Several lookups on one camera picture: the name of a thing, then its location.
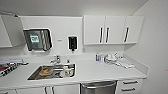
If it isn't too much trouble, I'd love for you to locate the white wall outlet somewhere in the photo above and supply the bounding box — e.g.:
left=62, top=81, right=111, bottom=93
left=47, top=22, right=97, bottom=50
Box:
left=82, top=46, right=87, bottom=54

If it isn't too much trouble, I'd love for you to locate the steel sink basin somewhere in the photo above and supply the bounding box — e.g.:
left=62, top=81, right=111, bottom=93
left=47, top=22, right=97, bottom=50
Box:
left=27, top=63, right=77, bottom=81

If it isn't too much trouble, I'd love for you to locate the stainless steel dishwasher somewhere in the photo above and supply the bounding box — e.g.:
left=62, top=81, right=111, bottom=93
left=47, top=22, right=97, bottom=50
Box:
left=80, top=80, right=118, bottom=94

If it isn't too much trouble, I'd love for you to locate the stack of white dishes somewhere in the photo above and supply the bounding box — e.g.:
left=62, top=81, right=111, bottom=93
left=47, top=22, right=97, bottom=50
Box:
left=104, top=53, right=120, bottom=65

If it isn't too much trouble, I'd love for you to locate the white two-door base cabinet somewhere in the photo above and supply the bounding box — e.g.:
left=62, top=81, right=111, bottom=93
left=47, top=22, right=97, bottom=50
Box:
left=14, top=83, right=81, bottom=94

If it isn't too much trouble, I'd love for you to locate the orange sponge in bowl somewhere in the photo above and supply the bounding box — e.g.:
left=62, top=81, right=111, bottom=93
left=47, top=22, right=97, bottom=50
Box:
left=38, top=67, right=53, bottom=76

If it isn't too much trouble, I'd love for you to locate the black wall soap dispenser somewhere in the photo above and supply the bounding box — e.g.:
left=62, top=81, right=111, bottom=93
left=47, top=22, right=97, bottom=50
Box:
left=68, top=35, right=78, bottom=53

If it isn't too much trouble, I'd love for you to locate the white plastic bottle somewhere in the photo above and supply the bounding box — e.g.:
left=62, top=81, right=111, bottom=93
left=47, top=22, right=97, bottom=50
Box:
left=99, top=53, right=105, bottom=64

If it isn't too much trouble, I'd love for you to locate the white mug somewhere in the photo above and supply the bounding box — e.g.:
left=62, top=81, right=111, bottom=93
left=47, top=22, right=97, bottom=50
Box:
left=63, top=66, right=75, bottom=78

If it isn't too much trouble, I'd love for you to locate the dish rack with items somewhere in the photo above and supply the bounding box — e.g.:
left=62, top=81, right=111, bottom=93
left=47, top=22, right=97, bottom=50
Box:
left=0, top=59, right=30, bottom=78

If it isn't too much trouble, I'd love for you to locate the small wall label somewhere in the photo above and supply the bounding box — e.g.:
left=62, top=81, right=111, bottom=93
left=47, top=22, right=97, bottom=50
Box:
left=55, top=37, right=63, bottom=42

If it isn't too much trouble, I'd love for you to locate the chrome sink faucet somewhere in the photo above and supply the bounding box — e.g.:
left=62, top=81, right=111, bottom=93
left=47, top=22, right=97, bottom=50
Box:
left=49, top=54, right=63, bottom=65

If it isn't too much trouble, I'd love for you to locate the white three-door wall cabinet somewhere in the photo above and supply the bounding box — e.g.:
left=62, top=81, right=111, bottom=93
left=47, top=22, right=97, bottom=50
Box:
left=83, top=14, right=145, bottom=46

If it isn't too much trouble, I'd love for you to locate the white narrow drawer cabinet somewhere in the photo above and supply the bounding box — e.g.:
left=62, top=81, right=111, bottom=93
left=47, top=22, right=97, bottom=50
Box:
left=115, top=78, right=143, bottom=94

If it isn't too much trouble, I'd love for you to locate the steel paper towel dispenser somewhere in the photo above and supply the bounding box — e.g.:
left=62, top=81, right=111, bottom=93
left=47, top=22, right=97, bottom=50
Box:
left=22, top=28, right=54, bottom=53

